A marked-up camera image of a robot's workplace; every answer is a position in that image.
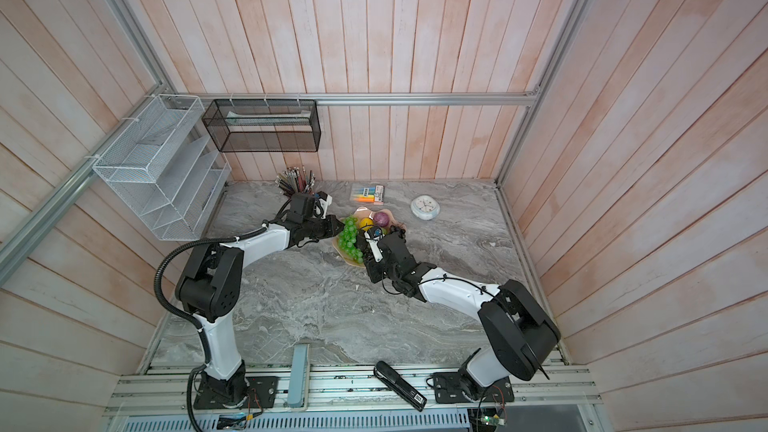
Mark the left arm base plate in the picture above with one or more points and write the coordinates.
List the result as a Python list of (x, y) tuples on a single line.
[(252, 393)]

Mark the green fake grape bunch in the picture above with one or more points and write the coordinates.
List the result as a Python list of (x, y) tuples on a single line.
[(347, 240)]

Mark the white round alarm clock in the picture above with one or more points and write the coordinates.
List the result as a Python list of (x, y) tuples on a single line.
[(425, 207)]

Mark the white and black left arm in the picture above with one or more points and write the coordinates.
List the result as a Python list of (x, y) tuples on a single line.
[(210, 286)]

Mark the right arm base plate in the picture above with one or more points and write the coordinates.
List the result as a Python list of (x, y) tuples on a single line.
[(455, 387)]

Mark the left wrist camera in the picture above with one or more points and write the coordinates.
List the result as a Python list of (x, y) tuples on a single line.
[(322, 203)]

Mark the yellow fake lemon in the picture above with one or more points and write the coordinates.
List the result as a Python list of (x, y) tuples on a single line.
[(366, 224)]

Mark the purple fake fruit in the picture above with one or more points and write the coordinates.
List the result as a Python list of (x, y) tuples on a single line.
[(381, 219)]

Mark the black stapler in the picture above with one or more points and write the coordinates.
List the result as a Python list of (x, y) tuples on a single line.
[(395, 382)]

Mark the bundle of coloured pencils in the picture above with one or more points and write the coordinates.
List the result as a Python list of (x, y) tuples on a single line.
[(296, 180)]

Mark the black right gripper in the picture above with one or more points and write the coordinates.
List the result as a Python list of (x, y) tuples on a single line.
[(372, 265)]

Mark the black wire mesh basket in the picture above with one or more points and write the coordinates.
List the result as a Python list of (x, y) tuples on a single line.
[(263, 125)]

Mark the beige wavy fruit bowl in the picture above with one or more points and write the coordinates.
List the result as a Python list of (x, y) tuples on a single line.
[(359, 214)]

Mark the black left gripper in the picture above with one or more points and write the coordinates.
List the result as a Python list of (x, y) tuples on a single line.
[(332, 221)]

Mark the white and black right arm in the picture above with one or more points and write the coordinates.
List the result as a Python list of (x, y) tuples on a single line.
[(520, 333)]

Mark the grey metal bracket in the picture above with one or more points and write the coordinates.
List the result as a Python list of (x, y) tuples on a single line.
[(298, 389)]

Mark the highlighter pack in plastic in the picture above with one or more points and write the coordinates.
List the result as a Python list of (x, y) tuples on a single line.
[(368, 193)]

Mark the white wire mesh shelf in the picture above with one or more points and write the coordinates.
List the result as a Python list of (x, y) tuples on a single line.
[(171, 179)]

